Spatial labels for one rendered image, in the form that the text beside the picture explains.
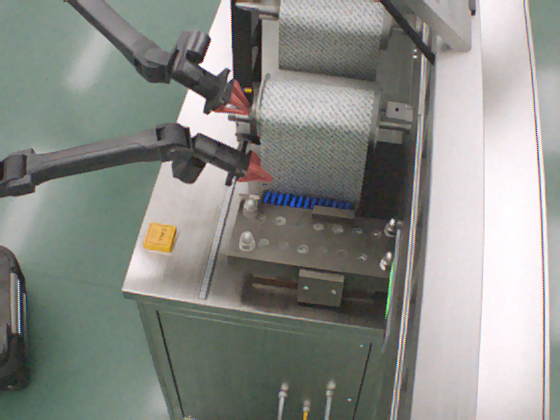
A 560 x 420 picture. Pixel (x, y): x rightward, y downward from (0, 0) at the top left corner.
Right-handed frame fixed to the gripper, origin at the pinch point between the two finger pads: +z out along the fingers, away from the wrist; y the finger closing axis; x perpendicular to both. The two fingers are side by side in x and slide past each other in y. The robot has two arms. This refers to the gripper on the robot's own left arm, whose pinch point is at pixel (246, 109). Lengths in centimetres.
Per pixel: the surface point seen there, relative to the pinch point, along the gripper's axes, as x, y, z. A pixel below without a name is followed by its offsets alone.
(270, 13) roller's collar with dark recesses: 9.3, -22.2, -4.5
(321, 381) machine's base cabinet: -32, 38, 59
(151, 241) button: -35.8, 19.9, 2.3
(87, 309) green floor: -135, -2, 31
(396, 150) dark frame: 13.1, -2.8, 35.0
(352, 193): 4.7, 9.0, 29.6
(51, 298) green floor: -146, -5, 19
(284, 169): -1.7, 7.9, 14.1
